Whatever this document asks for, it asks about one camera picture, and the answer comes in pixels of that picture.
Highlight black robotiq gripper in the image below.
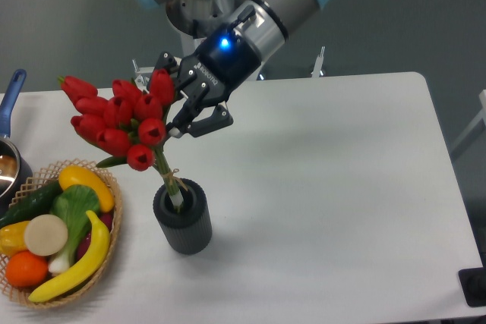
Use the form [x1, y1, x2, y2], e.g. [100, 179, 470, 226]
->
[147, 23, 260, 138]

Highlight red tulip bouquet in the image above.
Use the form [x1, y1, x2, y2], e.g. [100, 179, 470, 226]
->
[58, 69, 188, 213]

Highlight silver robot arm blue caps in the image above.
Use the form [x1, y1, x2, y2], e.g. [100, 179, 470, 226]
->
[137, 0, 329, 138]

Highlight dark grey ribbed vase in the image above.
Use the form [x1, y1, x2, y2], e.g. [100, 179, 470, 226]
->
[153, 178, 213, 255]

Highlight yellow squash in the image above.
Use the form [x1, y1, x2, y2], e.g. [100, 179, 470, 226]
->
[58, 165, 115, 213]

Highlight purple red vegetable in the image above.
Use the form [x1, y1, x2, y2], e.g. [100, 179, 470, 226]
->
[75, 210, 115, 262]

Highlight woven wicker basket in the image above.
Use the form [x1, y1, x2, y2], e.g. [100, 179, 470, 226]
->
[1, 159, 122, 309]

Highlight green bok choy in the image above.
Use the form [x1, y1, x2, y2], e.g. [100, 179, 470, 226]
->
[49, 184, 100, 275]

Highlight yellow banana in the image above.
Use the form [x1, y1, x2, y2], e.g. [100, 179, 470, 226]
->
[28, 210, 110, 304]

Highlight green cucumber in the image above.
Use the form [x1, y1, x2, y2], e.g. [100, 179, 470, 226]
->
[1, 180, 63, 228]

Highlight beige round disc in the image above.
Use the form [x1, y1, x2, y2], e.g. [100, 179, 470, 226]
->
[24, 214, 68, 256]

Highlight yellow bell pepper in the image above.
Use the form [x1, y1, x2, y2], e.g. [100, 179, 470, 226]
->
[1, 221, 30, 256]

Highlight orange fruit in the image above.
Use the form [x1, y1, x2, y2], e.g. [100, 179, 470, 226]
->
[5, 250, 48, 288]

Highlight white furniture piece at right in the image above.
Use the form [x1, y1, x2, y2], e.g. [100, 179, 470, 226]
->
[450, 90, 485, 162]

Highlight black device at table edge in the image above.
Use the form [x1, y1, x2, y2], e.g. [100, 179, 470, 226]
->
[458, 267, 485, 307]

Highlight blue handled steel pot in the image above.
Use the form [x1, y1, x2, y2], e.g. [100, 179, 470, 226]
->
[1, 69, 32, 217]

